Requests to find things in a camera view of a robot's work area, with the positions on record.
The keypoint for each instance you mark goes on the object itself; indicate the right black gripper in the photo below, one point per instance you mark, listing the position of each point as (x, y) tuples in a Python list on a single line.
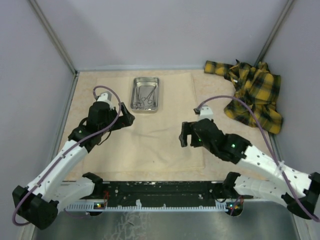
[(187, 129)]

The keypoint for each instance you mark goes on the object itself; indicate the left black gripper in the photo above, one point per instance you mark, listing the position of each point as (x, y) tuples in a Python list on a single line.
[(127, 118)]

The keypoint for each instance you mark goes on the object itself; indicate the steel instrument tray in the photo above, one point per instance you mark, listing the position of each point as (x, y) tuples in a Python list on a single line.
[(145, 84)]

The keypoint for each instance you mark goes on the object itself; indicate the beige cloth wrap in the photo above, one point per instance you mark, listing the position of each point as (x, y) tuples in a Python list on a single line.
[(152, 142)]

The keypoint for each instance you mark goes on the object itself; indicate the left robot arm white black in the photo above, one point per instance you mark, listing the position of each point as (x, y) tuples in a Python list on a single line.
[(40, 202)]

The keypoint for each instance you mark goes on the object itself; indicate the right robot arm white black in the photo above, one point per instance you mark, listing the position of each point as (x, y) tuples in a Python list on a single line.
[(243, 153)]

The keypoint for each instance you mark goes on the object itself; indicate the steel surgical scissors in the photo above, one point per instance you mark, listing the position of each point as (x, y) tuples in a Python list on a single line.
[(139, 104)]

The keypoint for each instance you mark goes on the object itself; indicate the steel forceps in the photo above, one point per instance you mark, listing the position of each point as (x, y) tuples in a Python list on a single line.
[(148, 99)]

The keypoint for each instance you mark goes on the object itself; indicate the yellow plaid shirt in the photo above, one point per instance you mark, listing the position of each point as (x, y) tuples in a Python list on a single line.
[(256, 86)]

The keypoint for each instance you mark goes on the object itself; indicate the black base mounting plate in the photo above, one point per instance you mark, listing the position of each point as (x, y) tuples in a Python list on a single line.
[(163, 193)]

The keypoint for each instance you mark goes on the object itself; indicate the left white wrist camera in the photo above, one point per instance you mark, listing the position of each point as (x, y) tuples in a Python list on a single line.
[(105, 97)]

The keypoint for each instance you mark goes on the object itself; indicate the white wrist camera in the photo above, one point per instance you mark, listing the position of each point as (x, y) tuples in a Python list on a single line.
[(105, 97), (203, 112)]

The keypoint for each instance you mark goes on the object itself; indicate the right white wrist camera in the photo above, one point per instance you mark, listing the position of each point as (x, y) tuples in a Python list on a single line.
[(203, 112)]

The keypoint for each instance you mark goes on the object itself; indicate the aluminium front rail frame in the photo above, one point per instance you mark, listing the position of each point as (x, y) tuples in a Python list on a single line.
[(92, 186)]

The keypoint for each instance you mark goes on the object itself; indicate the left aluminium corner post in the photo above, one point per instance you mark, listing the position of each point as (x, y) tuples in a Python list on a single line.
[(53, 37)]

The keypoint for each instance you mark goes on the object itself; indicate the aluminium corner post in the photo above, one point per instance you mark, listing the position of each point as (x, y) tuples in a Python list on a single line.
[(53, 37), (285, 12)]

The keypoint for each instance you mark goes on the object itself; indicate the right aluminium corner post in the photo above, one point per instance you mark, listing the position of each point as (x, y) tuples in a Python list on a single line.
[(285, 12)]

